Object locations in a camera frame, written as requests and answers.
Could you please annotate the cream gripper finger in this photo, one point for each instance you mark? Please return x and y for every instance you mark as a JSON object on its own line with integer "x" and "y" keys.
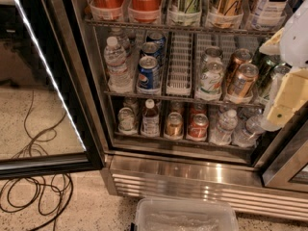
{"x": 291, "y": 96}
{"x": 272, "y": 45}

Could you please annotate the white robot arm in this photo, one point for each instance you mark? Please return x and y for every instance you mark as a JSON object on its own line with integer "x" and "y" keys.
{"x": 293, "y": 51}

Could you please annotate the rear green can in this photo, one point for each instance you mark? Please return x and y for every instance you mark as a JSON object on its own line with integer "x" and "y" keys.
{"x": 267, "y": 64}

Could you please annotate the rear copper can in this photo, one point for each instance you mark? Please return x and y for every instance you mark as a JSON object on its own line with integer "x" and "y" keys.
{"x": 240, "y": 56}

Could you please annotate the copper can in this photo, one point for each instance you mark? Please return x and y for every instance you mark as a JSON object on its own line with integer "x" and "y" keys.
{"x": 240, "y": 56}
{"x": 243, "y": 80}

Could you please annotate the white labelled bottle top shelf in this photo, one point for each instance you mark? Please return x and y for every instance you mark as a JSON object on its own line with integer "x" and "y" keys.
{"x": 264, "y": 9}

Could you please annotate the front copper can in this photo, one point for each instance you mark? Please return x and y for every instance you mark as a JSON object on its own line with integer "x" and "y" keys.
{"x": 243, "y": 80}

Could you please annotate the rear white silver can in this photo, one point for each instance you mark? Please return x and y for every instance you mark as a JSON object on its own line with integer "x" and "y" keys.
{"x": 211, "y": 54}

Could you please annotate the front white green can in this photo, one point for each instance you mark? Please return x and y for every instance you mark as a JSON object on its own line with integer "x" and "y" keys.
{"x": 210, "y": 80}

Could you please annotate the empty white shelf tray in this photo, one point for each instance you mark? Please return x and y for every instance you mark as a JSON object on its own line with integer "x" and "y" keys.
{"x": 179, "y": 74}

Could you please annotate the bottom red can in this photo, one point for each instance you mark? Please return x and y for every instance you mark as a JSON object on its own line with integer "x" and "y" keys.
{"x": 198, "y": 126}

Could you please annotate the rear blue Pepsi can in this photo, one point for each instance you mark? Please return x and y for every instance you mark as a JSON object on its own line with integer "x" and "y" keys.
{"x": 157, "y": 37}

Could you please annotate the blue pepsi can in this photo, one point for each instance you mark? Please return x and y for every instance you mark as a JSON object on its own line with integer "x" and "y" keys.
{"x": 149, "y": 75}
{"x": 157, "y": 37}
{"x": 150, "y": 48}

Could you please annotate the middle blue Pepsi can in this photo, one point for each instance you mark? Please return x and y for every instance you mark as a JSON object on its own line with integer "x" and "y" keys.
{"x": 150, "y": 48}

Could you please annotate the bottom gold can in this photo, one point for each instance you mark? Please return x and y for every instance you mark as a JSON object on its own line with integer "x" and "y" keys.
{"x": 174, "y": 125}

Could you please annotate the front blue Pepsi can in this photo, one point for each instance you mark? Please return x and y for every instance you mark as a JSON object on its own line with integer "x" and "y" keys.
{"x": 149, "y": 75}

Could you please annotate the bottom white can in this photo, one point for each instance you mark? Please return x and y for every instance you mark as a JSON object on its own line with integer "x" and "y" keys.
{"x": 126, "y": 119}

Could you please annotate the stainless steel fridge base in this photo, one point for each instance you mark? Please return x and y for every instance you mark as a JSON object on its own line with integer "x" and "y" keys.
{"x": 243, "y": 190}

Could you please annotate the glass fridge door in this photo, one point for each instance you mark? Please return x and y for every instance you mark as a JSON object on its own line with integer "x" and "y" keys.
{"x": 43, "y": 125}

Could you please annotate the bottom right water bottle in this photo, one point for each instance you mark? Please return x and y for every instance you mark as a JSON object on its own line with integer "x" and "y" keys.
{"x": 247, "y": 133}

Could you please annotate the bottom left water bottle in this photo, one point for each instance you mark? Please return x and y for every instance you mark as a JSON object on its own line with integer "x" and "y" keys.
{"x": 225, "y": 126}

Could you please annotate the brown tea bottle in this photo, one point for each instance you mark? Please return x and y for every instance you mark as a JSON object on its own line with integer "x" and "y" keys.
{"x": 150, "y": 119}

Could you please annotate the rear clear water bottle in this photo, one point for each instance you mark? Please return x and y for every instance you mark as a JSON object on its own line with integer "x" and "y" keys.
{"x": 122, "y": 39}

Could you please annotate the clear water bottle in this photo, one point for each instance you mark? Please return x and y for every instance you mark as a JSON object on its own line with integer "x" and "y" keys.
{"x": 116, "y": 61}
{"x": 122, "y": 39}

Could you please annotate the front clear water bottle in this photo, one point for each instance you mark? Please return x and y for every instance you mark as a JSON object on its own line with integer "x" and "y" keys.
{"x": 116, "y": 61}

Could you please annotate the clear plastic bin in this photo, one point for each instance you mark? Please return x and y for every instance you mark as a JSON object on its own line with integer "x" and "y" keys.
{"x": 161, "y": 214}

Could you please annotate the right fridge door frame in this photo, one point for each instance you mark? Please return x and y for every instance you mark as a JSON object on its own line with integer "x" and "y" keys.
{"x": 284, "y": 163}

